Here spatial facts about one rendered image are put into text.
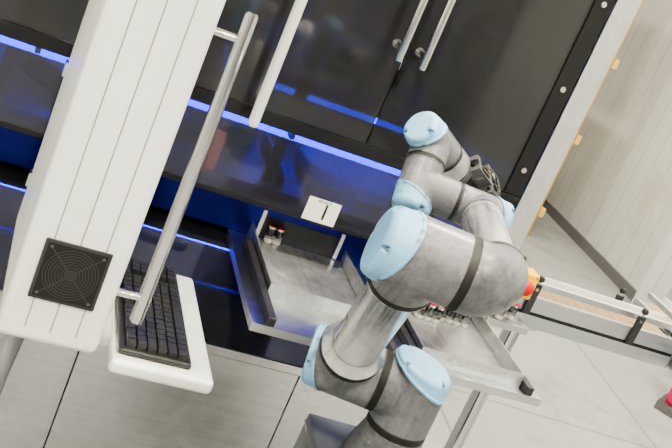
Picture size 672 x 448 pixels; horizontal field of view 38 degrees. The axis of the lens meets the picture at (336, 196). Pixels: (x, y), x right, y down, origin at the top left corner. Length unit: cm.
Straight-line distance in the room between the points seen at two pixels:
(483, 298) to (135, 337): 74
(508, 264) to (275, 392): 125
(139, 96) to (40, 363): 101
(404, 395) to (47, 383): 105
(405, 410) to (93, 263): 60
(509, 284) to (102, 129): 71
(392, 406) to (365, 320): 26
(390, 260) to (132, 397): 127
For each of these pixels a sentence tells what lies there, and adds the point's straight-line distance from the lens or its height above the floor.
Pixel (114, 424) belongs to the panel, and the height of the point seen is 32.
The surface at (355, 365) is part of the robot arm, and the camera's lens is 169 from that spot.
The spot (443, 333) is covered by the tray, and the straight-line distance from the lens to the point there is 235.
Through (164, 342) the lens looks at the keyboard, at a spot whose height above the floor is 83.
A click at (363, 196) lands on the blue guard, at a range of 235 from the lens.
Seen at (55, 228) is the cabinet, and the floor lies 102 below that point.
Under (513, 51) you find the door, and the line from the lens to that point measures 237.
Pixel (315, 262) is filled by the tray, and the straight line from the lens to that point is 242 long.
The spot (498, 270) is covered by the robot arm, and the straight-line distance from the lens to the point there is 140.
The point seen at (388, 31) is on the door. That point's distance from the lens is 226.
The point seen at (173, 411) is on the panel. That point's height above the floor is 40.
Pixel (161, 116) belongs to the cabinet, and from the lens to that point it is 165.
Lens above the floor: 169
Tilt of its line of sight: 16 degrees down
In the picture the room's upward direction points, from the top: 23 degrees clockwise
